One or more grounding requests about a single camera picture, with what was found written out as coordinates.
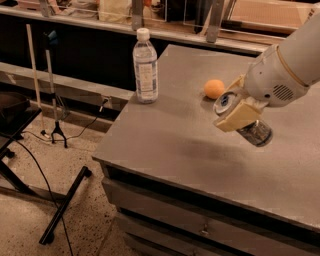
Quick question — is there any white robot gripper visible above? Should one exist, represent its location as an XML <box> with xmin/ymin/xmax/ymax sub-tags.
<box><xmin>214</xmin><ymin>45</ymin><xmax>309</xmax><ymax>132</ymax></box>

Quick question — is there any silver redbull can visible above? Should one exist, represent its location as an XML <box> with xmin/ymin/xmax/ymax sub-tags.
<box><xmin>214</xmin><ymin>92</ymin><xmax>273</xmax><ymax>147</ymax></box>

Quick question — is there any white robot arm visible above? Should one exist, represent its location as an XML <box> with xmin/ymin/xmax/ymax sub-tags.
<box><xmin>214</xmin><ymin>14</ymin><xmax>320</xmax><ymax>132</ymax></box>

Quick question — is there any orange ball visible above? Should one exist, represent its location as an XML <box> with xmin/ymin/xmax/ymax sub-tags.
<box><xmin>204</xmin><ymin>80</ymin><xmax>225</xmax><ymax>99</ymax></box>

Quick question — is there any clear plastic water bottle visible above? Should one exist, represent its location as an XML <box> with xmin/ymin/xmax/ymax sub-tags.
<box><xmin>133</xmin><ymin>28</ymin><xmax>159</xmax><ymax>104</ymax></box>

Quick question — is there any grey drawer cabinet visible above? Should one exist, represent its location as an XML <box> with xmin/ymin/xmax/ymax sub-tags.
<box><xmin>93</xmin><ymin>46</ymin><xmax>320</xmax><ymax>256</ymax></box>

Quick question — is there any black tripod stand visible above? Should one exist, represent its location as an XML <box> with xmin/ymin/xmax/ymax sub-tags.
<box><xmin>43</xmin><ymin>30</ymin><xmax>67</xmax><ymax>148</ymax></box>

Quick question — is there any white thin stick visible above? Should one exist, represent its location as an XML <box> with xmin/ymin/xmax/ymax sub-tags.
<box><xmin>26</xmin><ymin>24</ymin><xmax>50</xmax><ymax>139</ymax></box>

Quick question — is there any grey wall shelf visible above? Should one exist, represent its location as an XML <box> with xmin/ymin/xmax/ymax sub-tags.
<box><xmin>0</xmin><ymin>0</ymin><xmax>320</xmax><ymax>56</ymax></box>

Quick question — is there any black floor cable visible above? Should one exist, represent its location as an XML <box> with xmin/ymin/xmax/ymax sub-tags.
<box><xmin>0</xmin><ymin>131</ymin><xmax>75</xmax><ymax>256</ymax></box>

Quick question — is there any black metal stand frame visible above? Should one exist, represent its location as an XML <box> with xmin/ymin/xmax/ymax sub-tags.
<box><xmin>0</xmin><ymin>91</ymin><xmax>93</xmax><ymax>246</ymax></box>

